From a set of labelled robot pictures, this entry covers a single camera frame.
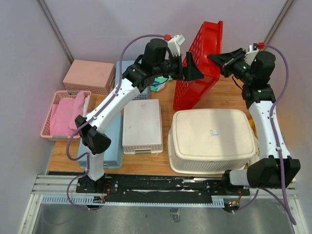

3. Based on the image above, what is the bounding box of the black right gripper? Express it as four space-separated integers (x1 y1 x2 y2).
208 48 254 84

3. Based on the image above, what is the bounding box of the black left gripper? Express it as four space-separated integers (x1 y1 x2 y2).
154 51 204 81

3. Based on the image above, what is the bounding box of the red plastic tray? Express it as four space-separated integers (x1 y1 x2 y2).
173 20 223 111

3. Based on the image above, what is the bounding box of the light blue upturned basket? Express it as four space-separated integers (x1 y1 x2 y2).
114 60 150 100

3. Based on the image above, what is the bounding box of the small white perforated basket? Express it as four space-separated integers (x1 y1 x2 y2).
122 99 163 155

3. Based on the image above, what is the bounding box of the large white laundry basket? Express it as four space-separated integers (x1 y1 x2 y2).
168 109 258 175

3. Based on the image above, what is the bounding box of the pink perforated basket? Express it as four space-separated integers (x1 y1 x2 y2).
63 59 116 96

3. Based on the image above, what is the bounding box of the blue perforated basket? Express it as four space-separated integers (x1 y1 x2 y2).
77 112 124 170

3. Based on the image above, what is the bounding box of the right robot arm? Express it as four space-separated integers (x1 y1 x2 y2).
208 48 301 195

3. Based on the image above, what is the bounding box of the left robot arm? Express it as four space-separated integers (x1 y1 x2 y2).
75 35 204 193

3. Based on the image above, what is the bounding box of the teal and white sock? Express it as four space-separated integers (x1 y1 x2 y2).
149 77 169 92

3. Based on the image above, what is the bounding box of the yellow cloth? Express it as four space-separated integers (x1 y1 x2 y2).
249 117 260 156

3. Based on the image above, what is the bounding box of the patterned white cloth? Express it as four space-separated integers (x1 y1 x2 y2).
245 136 260 169

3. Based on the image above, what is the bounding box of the pink cloth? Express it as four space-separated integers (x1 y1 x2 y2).
50 91 85 137

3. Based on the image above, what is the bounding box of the pink basket with cloth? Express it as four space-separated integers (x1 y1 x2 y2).
40 90 91 141

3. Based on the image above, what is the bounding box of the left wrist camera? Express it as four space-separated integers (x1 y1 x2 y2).
167 35 185 56

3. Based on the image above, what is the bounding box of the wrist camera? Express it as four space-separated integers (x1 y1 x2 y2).
167 35 185 56
245 42 265 60

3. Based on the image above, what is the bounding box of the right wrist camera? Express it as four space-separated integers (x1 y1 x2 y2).
245 42 265 60

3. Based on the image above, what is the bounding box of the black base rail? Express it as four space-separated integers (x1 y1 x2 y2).
76 174 250 204

